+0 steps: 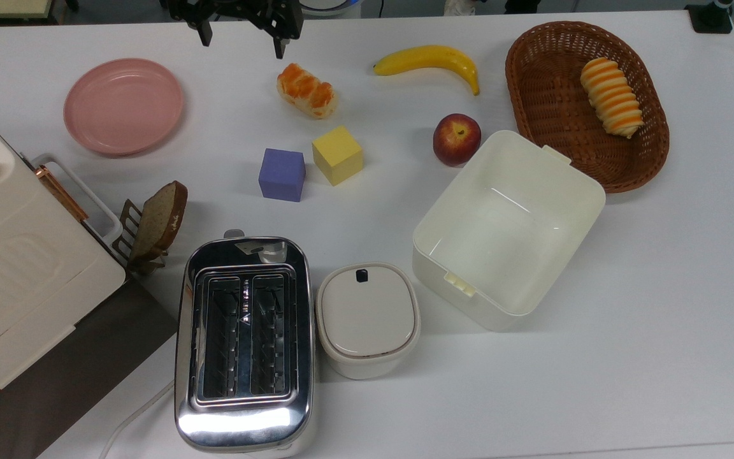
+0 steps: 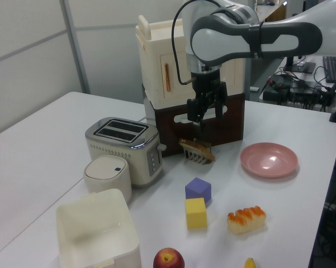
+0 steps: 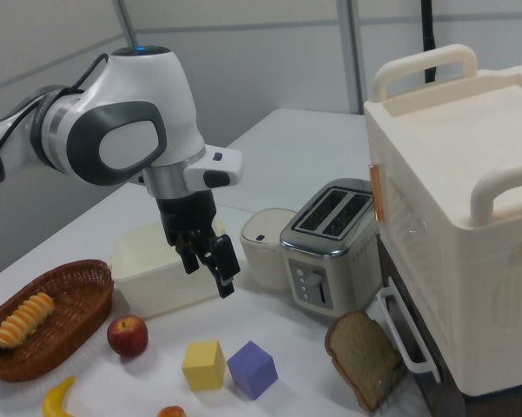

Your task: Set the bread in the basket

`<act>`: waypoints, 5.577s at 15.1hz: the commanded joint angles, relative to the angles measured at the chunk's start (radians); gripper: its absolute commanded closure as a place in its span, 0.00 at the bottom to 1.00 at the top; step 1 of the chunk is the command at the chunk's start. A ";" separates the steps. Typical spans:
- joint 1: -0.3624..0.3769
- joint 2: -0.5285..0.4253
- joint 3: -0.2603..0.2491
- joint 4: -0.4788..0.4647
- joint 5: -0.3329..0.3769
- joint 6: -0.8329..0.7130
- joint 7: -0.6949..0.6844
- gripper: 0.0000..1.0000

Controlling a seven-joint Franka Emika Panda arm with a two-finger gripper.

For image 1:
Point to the brown wicker basket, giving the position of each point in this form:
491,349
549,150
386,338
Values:
552,127

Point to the dark brown base box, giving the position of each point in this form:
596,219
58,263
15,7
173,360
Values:
61,376

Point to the orange glazed bread roll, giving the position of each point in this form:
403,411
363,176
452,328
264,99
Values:
307,90

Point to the red apple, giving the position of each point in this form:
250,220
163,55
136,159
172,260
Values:
457,140

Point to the cream toy cabinet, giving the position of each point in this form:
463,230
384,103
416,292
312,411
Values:
16,268

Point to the brown metal toast rack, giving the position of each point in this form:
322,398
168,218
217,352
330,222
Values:
127,229

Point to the chrome two-slot toaster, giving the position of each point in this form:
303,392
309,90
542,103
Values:
244,344

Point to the pink plate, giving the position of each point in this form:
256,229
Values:
123,106

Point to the purple foam cube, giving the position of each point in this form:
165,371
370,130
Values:
281,174

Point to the orange striped spiral bread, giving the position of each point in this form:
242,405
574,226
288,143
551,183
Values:
612,97

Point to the yellow foam cube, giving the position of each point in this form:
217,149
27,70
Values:
338,155

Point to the brown toast slice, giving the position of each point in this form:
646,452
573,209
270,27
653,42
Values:
162,220

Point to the open cream plastic box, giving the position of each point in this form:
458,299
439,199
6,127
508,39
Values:
507,236

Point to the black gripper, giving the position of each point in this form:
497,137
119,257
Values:
239,11

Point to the cream lidded container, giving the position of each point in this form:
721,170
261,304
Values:
367,319

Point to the black table clamp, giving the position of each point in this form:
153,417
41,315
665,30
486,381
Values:
711,16

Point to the yellow banana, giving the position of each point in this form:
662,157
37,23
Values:
427,59

